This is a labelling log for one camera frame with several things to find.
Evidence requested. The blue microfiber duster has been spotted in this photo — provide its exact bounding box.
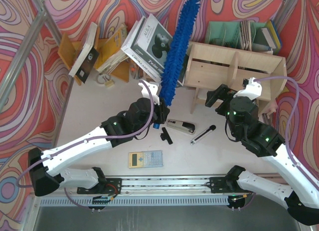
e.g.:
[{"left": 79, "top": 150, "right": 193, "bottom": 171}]
[{"left": 152, "top": 0, "right": 201, "bottom": 130}]

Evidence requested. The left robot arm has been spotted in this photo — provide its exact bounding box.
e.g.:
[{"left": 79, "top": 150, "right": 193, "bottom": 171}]
[{"left": 28, "top": 98, "right": 170, "bottom": 197}]

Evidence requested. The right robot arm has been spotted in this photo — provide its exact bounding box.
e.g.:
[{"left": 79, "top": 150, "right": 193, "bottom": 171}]
[{"left": 205, "top": 84, "right": 319, "bottom": 226}]

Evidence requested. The light wooden bookshelf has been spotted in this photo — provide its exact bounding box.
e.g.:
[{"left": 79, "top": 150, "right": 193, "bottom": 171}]
[{"left": 184, "top": 42, "right": 287, "bottom": 115}]

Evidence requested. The black plastic clip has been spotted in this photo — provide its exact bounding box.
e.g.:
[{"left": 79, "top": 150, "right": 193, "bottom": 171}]
[{"left": 160, "top": 127, "right": 173, "bottom": 145}]

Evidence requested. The silver black stapler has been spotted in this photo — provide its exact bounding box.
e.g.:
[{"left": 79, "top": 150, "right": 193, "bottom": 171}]
[{"left": 167, "top": 119, "right": 195, "bottom": 135}]

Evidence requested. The white utility knife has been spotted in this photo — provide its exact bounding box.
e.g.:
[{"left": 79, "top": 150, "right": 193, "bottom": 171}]
[{"left": 190, "top": 125, "right": 216, "bottom": 145}]

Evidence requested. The pens cup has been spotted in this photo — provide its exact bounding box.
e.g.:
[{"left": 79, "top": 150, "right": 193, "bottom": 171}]
[{"left": 129, "top": 63, "right": 144, "bottom": 79}]

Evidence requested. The yellow grey calculator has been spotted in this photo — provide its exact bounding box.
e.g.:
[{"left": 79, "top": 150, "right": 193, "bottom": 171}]
[{"left": 129, "top": 150, "right": 163, "bottom": 169}]

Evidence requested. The pink figurine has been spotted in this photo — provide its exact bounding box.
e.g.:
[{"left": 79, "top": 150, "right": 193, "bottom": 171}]
[{"left": 264, "top": 100, "right": 278, "bottom": 119}]

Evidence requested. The teal desk organizer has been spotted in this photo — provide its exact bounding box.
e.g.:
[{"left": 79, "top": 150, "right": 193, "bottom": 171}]
[{"left": 205, "top": 20, "right": 274, "bottom": 54}]

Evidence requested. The white paperback book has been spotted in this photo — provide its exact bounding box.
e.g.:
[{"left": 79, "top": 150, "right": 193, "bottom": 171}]
[{"left": 121, "top": 16, "right": 161, "bottom": 83}]

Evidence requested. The Twins story book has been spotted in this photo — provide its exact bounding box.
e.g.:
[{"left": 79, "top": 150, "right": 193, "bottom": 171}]
[{"left": 133, "top": 14, "right": 172, "bottom": 78}]

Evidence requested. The yellow books stack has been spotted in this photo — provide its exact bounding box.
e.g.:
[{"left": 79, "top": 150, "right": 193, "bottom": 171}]
[{"left": 95, "top": 24, "right": 128, "bottom": 74}]

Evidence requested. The blue bound notebook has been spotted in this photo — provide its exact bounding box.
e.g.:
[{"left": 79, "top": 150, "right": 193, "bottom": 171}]
[{"left": 261, "top": 20, "right": 282, "bottom": 55}]

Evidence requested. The black cover book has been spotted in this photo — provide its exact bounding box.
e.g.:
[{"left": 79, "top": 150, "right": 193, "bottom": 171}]
[{"left": 69, "top": 22, "right": 99, "bottom": 83}]

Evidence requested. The yellow wooden book stand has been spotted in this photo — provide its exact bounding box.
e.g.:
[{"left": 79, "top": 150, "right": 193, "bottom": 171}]
[{"left": 58, "top": 27, "right": 129, "bottom": 86}]

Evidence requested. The key ring with padlock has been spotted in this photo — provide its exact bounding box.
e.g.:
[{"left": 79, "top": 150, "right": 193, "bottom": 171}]
[{"left": 96, "top": 73, "right": 115, "bottom": 88}]

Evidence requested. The black aluminium rail base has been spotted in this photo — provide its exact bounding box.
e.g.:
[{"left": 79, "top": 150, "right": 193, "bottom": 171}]
[{"left": 77, "top": 174, "right": 250, "bottom": 197}]

